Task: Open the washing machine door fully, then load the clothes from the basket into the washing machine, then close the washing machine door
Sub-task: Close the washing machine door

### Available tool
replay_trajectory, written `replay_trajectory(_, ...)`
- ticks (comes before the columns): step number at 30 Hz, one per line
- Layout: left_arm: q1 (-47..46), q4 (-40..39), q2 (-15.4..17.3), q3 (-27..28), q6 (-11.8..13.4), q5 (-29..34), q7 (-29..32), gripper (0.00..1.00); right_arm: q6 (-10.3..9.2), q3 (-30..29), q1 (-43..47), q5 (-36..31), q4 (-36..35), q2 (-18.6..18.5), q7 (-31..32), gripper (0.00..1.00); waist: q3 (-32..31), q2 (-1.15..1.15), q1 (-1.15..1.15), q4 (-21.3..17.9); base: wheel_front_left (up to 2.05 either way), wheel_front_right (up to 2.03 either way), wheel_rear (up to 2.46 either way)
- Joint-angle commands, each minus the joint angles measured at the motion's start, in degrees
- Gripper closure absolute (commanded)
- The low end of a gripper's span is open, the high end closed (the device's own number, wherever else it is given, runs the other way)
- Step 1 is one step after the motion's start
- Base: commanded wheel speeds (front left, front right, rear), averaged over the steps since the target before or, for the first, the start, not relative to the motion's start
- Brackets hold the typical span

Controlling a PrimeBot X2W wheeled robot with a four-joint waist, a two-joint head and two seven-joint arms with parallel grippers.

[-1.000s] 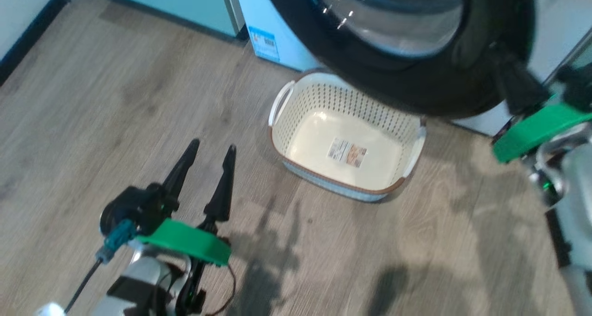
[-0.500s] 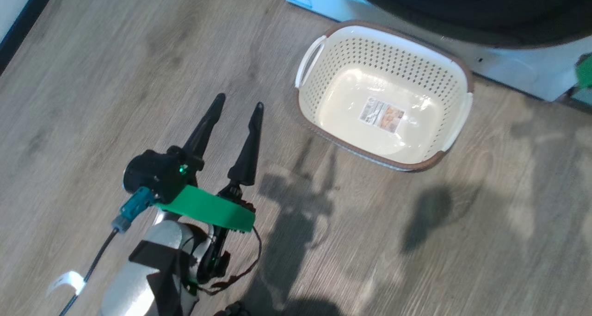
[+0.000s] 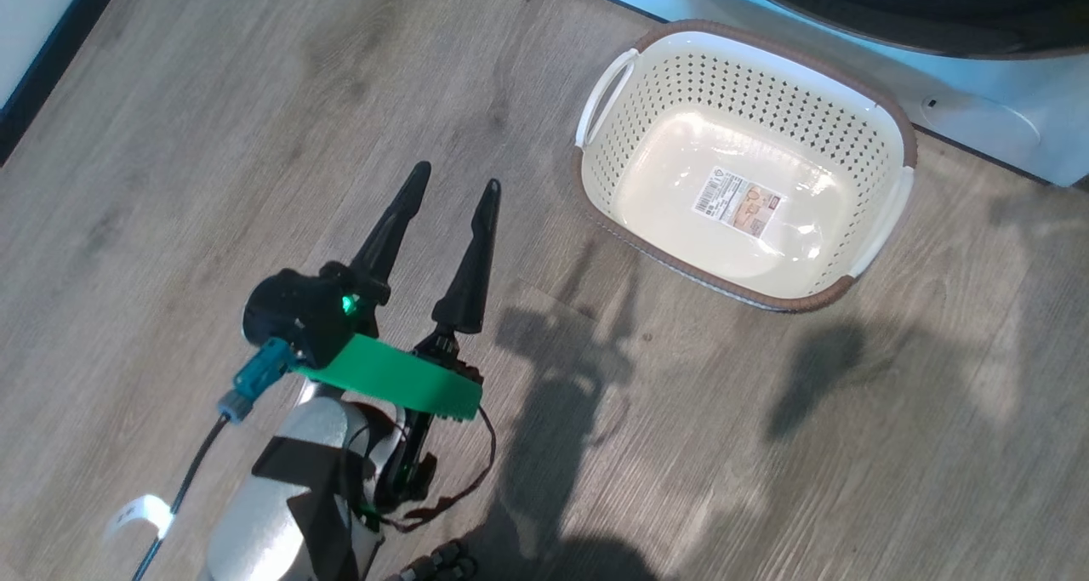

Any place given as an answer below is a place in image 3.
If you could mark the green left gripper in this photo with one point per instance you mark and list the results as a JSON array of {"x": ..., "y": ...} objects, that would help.
[{"x": 391, "y": 381}]

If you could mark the washing machine glass door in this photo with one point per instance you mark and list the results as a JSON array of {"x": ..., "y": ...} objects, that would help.
[{"x": 893, "y": 2}]

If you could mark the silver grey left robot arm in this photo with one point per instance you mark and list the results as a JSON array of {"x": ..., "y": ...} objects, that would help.
[{"x": 264, "y": 521}]

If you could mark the white front-load washing machine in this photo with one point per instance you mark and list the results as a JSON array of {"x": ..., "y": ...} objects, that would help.
[{"x": 978, "y": 79}]

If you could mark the cream perforated laundry basket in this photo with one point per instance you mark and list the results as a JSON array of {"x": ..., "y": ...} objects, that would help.
[{"x": 647, "y": 105}]

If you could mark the paper basket label sticker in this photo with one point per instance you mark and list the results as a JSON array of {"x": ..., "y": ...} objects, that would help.
[{"x": 738, "y": 202}]

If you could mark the dark skirting strip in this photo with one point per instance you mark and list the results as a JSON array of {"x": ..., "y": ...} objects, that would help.
[{"x": 51, "y": 71}]

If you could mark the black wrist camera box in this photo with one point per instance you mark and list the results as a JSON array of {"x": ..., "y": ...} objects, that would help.
[{"x": 293, "y": 313}]

